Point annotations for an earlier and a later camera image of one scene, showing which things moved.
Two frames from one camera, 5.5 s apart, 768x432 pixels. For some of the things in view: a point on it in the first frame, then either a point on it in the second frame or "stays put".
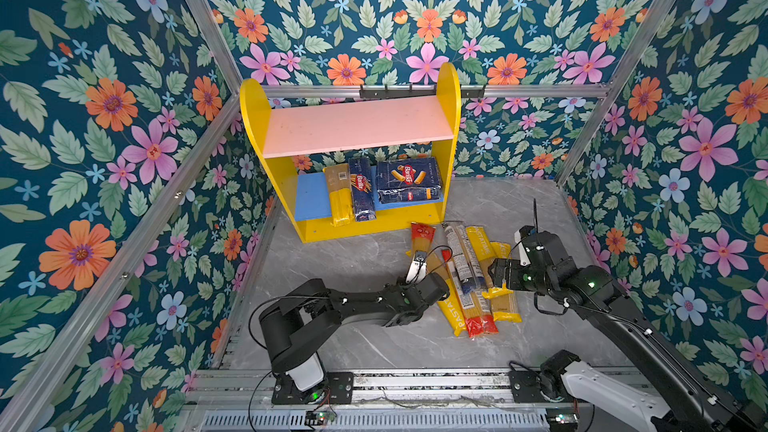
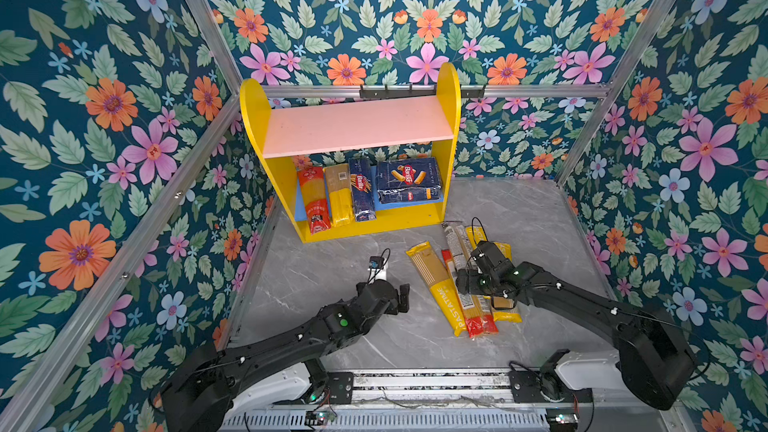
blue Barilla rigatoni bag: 408,180 stays put
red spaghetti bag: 421,236 to 316,199
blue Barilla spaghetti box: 362,184 stays put
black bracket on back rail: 413,93 stays put
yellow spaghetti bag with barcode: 341,208 stays put
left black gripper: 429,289 to 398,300
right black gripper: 511,266 to 470,276
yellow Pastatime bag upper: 486,252 stays put
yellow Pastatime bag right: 501,297 stays put
